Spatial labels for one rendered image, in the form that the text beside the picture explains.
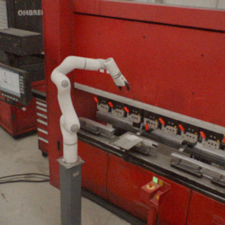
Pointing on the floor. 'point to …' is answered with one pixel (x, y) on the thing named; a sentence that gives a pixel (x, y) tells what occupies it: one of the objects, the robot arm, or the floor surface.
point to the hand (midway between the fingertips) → (124, 89)
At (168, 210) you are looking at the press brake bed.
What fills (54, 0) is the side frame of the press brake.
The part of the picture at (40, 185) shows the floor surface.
